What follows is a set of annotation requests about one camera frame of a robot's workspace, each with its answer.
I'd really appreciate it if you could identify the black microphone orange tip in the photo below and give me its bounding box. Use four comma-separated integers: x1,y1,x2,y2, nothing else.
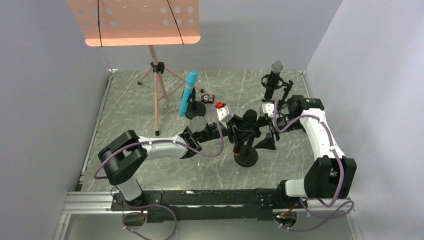
232,109,257,156

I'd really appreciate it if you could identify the black tall mic stand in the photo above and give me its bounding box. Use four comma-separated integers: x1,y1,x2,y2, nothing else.
232,126,261,168

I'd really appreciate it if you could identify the black shock mount tripod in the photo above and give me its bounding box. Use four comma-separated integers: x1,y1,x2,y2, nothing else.
260,73,296,104

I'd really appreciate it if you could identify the black round-base mic stand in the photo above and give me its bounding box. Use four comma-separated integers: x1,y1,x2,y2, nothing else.
184,88,206,120

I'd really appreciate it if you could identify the black microphone silver grille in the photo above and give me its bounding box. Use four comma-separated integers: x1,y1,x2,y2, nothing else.
264,60,284,100

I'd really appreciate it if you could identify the blue microphone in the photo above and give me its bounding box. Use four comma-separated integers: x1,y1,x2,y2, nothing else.
179,70,198,117

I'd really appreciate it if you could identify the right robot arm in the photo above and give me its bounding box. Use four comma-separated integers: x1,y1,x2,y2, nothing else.
255,95,357,200

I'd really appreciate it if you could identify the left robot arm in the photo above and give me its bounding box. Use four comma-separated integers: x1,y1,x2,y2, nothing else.
97,114,261,202

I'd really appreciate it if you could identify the pink music stand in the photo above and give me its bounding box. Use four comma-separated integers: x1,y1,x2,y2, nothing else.
67,0,201,136

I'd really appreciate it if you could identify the small red black cube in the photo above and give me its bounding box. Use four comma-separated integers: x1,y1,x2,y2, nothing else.
201,94,215,104

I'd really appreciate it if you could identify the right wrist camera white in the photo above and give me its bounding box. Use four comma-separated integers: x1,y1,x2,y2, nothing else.
259,102,274,119

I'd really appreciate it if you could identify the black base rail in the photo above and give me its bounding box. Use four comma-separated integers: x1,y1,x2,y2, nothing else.
110,188,298,223

